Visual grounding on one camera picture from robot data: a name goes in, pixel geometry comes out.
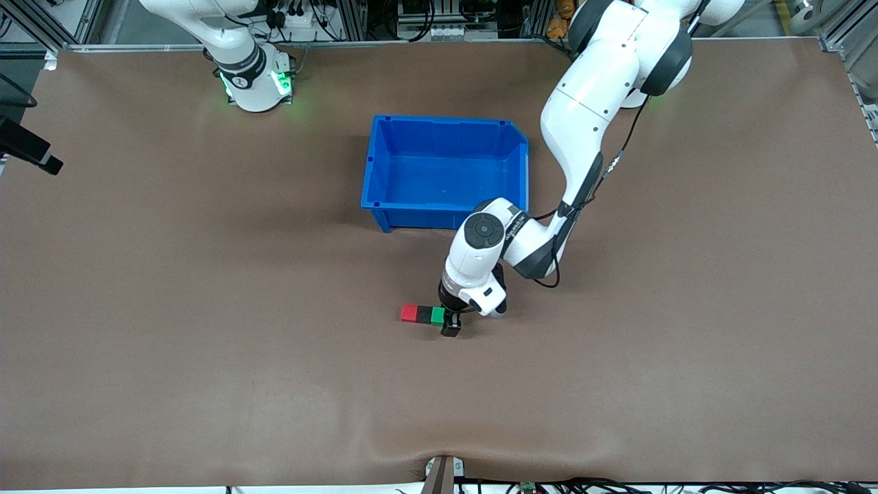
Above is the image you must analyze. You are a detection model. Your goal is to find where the aluminium frame profile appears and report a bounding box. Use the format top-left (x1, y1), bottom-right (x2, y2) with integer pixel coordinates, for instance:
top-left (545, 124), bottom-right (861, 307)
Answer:
top-left (818, 0), bottom-right (878, 146)

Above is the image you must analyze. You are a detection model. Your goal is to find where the blue plastic storage bin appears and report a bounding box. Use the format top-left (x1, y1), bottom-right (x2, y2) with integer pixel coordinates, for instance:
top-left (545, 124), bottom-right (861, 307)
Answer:
top-left (361, 115), bottom-right (532, 234)

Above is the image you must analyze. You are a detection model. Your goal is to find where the white power strip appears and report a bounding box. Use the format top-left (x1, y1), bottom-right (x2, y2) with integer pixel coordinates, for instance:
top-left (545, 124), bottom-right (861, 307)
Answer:
top-left (269, 10), bottom-right (323, 45)

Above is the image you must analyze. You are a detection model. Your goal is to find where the bag of orange items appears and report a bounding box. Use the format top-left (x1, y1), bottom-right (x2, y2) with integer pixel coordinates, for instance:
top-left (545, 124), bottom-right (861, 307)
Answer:
top-left (547, 0), bottom-right (577, 40)

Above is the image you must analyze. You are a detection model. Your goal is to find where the black cable bundle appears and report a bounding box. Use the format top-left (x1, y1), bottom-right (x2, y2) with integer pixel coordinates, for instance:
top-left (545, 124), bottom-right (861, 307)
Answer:
top-left (456, 476), bottom-right (878, 494)

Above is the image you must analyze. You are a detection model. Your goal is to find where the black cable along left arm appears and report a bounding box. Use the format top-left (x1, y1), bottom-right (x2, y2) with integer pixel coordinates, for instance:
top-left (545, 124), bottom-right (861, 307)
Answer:
top-left (527, 0), bottom-right (714, 289)

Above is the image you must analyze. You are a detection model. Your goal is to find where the metal table edge clamp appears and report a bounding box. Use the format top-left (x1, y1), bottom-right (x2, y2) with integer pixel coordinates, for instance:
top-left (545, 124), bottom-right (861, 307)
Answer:
top-left (425, 456), bottom-right (465, 494)

